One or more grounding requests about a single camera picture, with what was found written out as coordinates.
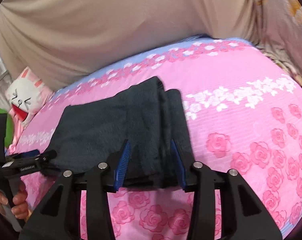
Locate pink rose print bedsheet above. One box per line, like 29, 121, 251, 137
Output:
6, 34, 302, 240

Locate pale floral blanket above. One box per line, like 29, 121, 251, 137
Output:
249, 0, 302, 92

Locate dark grey pants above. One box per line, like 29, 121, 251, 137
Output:
46, 76, 194, 189

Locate cartoon rabbit pillow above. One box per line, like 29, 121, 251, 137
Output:
5, 66, 55, 128

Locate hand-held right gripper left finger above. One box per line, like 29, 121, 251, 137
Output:
18, 139, 133, 240

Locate person's left hand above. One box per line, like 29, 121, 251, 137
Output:
0, 183, 29, 221

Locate green plush object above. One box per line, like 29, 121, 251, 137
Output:
0, 107, 14, 148

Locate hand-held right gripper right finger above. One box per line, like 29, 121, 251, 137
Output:
169, 138, 283, 240

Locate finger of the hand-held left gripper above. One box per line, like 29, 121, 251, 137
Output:
8, 149, 41, 159
37, 149, 58, 164

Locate beige cloth cover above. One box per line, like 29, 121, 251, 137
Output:
0, 0, 265, 101

